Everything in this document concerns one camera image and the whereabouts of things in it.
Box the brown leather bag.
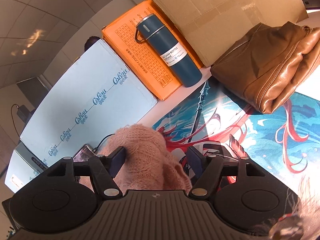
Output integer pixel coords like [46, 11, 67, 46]
[210, 22, 319, 114]

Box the light blue carton box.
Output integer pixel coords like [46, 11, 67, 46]
[4, 40, 157, 192]

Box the dark-haired person behind boxes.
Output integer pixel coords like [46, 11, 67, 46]
[84, 36, 101, 51]

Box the anime print desk mat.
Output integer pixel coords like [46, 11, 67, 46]
[153, 78, 319, 195]

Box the smartphone with lit screen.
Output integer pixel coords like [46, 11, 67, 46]
[73, 144, 95, 162]

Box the black phone charging cable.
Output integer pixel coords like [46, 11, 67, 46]
[92, 133, 116, 153]

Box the black wall adapter box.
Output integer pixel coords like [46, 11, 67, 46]
[17, 105, 31, 124]

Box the pink knitted sweater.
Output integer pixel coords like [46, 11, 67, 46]
[82, 123, 193, 195]

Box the brown cardboard box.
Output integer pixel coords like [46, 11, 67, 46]
[153, 0, 308, 67]

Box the dark blue vacuum bottle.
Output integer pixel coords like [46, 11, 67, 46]
[135, 14, 202, 87]

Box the orange carton box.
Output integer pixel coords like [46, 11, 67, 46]
[101, 0, 203, 101]

